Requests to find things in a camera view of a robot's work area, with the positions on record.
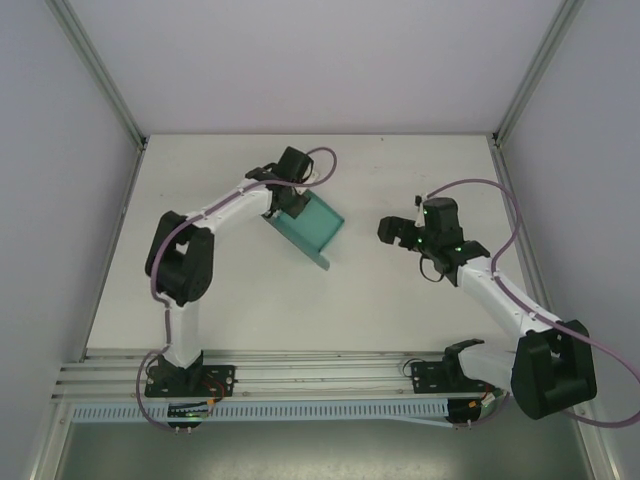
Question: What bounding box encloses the teal cardboard paper box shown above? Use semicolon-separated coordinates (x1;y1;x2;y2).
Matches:
261;188;347;272

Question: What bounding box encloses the short black cable loop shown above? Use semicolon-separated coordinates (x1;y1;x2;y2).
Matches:
418;254;447;285

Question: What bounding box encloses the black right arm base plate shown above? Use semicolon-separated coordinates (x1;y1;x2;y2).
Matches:
408;358;497;395

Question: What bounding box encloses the aluminium mounting rail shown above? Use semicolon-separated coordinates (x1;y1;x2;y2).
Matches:
48;348;504;402

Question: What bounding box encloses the aluminium corner post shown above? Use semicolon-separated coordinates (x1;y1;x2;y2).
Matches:
47;0;150;150
491;0;587;147

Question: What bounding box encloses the slotted grey cable duct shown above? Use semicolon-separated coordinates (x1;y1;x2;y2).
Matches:
68;396;454;427

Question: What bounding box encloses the aluminium side rail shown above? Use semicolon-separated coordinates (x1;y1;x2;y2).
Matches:
77;143;147;362

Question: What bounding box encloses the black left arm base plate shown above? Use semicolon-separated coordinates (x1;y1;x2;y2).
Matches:
143;363;237;400

